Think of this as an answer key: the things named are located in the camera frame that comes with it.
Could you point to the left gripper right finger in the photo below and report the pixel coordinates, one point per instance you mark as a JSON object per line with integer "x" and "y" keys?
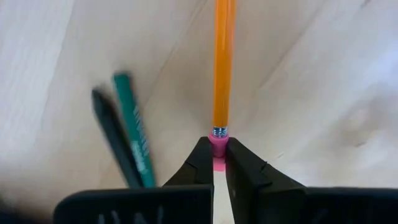
{"x": 264, "y": 199}

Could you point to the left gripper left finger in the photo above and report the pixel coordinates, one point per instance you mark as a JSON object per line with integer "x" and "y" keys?
{"x": 186, "y": 202}

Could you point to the teal green pen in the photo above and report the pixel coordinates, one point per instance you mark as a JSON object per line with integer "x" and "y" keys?
{"x": 133, "y": 124}

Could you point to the black pen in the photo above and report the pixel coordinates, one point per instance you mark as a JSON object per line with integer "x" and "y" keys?
{"x": 115, "y": 137}

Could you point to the orange pencil pink eraser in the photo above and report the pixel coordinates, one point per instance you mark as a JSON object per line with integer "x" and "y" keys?
{"x": 223, "y": 62}

